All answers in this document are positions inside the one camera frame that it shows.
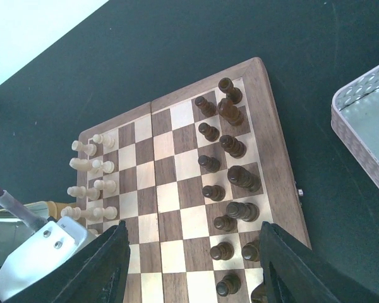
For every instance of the yellow tin box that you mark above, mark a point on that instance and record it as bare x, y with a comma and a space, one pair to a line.
18, 223

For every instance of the dark chess pawn one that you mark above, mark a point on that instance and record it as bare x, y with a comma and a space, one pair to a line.
207, 108

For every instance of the white chess bishop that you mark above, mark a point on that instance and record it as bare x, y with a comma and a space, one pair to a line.
83, 192

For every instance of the dark chess pawn four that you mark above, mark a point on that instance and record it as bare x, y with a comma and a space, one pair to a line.
215, 192

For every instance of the dark chess bishop near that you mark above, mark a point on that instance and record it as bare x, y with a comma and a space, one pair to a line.
251, 251

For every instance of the clear plastic tray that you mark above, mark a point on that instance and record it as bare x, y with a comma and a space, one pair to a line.
355, 120

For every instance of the dark chess pawn two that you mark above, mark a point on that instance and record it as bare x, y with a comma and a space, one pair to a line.
210, 133

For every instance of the white chess queen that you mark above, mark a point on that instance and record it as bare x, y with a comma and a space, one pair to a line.
94, 232

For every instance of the dark chess knight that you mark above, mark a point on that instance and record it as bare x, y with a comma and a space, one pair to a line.
259, 294
230, 112

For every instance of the dark chess rook far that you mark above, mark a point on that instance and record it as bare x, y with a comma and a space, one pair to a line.
233, 93

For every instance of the white chess rook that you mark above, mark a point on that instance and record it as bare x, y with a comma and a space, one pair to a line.
88, 149

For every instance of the white chess knight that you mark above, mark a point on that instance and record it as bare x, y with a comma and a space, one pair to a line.
78, 164

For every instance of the dark chess queen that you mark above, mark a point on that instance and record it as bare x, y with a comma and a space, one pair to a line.
241, 177

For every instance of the white chess pawn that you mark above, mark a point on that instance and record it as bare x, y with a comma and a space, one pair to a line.
104, 139
109, 213
107, 166
105, 186

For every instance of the dark chess king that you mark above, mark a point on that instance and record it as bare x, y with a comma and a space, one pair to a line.
247, 212

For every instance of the dark chess knight far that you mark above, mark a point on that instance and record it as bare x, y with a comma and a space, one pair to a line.
230, 112

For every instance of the dark chess pawn seven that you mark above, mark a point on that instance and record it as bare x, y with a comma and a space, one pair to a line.
230, 284

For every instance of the dark chess pawn six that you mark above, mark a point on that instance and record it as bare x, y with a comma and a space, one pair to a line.
222, 251

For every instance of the dark chess pawn three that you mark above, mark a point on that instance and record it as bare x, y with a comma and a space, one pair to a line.
210, 164

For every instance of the wooden chess board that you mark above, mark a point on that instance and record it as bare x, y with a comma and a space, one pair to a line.
159, 188

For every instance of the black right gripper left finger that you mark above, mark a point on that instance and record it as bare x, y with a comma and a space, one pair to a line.
97, 273

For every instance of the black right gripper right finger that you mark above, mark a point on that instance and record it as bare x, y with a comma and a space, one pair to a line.
294, 273

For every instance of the dark chess knight near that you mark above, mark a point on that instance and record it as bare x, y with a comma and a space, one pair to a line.
259, 294

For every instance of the dark chess pawn five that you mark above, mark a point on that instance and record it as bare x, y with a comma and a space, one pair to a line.
225, 223

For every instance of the dark chess bishop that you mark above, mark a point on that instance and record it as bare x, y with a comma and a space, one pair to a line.
251, 251
232, 146

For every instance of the dark chess bishop far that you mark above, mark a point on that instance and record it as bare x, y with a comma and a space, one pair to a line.
232, 146

